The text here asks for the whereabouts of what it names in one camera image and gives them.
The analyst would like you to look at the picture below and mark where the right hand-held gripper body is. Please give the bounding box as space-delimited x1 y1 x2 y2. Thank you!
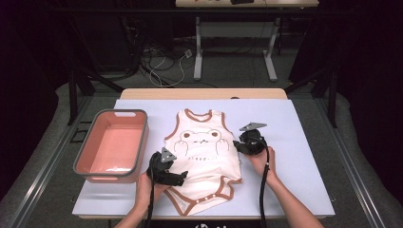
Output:
238 122 268 156

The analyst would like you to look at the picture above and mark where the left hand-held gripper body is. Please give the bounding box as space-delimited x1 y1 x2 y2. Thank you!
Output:
145 146 184 187

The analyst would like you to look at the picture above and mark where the cream baby bodysuit brown trim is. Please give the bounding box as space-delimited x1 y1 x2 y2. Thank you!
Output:
163 108 243 218

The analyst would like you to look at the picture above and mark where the pink basket with grey rim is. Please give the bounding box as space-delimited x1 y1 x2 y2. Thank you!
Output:
72 108 150 184

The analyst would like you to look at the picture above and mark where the person's right hand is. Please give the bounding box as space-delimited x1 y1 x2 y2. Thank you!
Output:
247 146 280 188

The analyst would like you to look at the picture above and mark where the person's left hand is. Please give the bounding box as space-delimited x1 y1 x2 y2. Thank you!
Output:
135 172 171 210

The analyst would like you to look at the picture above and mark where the light wooden table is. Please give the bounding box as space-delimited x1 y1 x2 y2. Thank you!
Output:
78 87 327 220

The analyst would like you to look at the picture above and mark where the black metal stand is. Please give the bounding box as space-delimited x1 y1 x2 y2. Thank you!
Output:
284 67 338 127
66 67 125 126

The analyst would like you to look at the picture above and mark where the dark curtain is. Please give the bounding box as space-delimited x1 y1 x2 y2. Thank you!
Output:
0 0 69 199
319 0 403 203

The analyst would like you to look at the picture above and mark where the background desk with white legs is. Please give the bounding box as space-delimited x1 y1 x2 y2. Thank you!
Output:
175 0 320 83

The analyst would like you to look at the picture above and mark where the left hand-held gripper black cable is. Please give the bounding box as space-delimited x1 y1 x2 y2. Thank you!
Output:
144 153 157 228

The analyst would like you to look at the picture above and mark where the hand-held gripper black cable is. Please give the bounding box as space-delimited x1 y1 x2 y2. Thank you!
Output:
144 153 157 228
258 136 271 228

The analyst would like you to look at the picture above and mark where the right hand-held gripper black cable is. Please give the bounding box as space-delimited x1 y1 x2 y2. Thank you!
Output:
258 136 271 228

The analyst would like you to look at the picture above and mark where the white floor cable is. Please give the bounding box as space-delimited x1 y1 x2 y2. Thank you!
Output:
148 55 186 88

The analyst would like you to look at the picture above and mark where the aluminium floor rail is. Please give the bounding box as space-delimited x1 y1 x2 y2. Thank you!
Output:
9 96 93 228
317 98 386 228

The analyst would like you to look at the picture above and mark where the bundle of black floor cables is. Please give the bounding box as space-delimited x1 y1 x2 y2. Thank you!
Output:
122 15 179 80

